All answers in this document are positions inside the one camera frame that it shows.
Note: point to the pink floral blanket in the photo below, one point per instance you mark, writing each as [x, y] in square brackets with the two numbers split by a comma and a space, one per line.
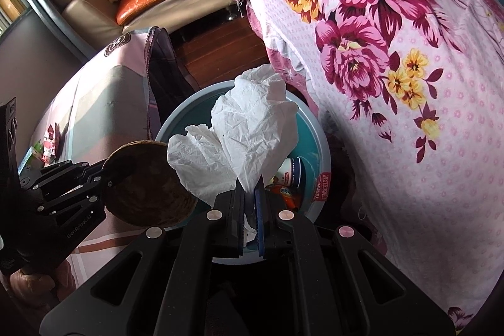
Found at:
[393, 123]

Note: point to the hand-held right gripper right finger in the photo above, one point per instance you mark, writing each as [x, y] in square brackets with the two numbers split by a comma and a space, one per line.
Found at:
[260, 225]

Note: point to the white cardboard box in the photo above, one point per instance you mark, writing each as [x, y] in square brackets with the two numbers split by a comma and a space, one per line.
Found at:
[25, 159]

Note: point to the red white wrapper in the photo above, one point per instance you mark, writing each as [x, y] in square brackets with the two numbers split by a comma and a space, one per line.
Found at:
[51, 141]

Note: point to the green wrapper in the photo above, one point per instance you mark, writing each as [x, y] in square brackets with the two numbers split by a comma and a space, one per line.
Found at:
[37, 150]

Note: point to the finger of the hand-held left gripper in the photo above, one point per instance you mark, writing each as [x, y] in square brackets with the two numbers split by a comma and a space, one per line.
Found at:
[75, 208]
[67, 176]

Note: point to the white tissue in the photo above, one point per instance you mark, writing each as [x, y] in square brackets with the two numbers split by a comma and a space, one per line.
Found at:
[252, 123]

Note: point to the pastel patterned table cloth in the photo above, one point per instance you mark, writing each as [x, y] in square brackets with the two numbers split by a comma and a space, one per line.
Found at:
[98, 103]

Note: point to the orange snack packet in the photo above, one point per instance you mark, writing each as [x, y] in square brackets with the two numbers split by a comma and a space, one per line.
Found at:
[281, 198]

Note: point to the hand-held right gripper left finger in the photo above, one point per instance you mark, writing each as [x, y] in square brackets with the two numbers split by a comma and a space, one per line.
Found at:
[238, 225]

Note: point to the teal plastic bin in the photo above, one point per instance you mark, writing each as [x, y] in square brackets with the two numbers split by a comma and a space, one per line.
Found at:
[311, 147]

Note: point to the brown coconut shell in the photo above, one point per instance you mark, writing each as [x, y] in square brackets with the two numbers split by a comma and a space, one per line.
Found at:
[145, 186]

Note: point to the person's left hand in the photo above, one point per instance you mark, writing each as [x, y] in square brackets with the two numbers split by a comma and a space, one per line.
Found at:
[27, 285]

